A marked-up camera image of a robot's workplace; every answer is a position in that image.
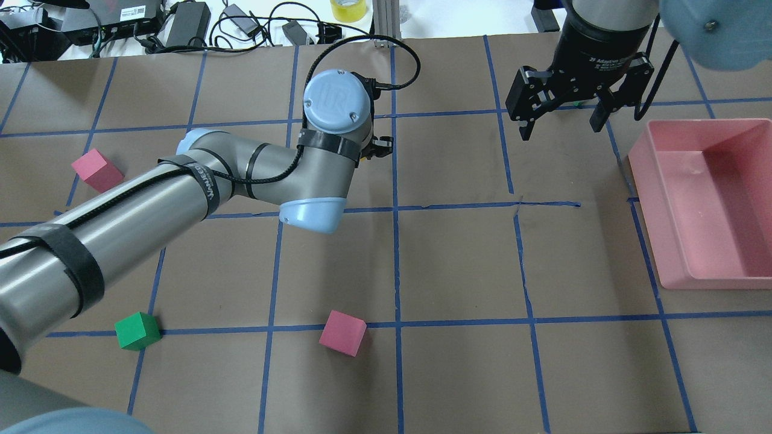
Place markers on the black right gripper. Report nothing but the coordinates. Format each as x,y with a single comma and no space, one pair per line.
597,51

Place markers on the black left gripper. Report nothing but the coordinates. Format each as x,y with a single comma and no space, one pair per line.
381,147

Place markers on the green cube near left arm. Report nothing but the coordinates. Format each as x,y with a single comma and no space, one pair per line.
137,331

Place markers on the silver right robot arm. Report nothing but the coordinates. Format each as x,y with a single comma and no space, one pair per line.
718,35

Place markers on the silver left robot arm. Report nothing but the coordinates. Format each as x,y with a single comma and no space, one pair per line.
57,270

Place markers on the black power brick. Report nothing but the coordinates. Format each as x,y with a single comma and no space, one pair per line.
544,20

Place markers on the yellow tape roll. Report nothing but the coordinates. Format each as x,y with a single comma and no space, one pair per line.
348,11

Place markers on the pink plastic bin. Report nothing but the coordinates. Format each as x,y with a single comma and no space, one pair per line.
705,192

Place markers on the pink cube near centre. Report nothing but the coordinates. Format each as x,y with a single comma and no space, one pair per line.
343,333

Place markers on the pink cube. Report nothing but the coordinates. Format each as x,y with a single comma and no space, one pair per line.
343,333
97,171

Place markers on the black power adapter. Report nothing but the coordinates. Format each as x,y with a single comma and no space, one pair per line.
190,21

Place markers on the pink cube far left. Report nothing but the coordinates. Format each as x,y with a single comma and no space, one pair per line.
97,171

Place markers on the aluminium frame post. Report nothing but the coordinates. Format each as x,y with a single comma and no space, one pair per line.
386,22

